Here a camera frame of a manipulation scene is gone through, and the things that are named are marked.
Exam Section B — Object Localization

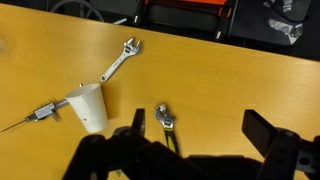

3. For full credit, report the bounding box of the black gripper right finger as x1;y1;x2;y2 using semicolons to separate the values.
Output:
242;109;320;180

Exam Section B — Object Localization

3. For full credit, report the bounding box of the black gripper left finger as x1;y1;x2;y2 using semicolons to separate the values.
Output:
61;108;146;180

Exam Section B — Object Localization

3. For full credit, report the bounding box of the white paper cup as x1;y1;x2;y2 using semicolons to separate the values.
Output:
65;83;108;133

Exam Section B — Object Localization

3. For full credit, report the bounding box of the grey digital caliper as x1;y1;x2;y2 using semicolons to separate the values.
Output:
3;99;69;132

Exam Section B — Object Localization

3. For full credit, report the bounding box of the black-handled adjustable wrench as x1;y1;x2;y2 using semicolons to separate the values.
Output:
154;103;180;154

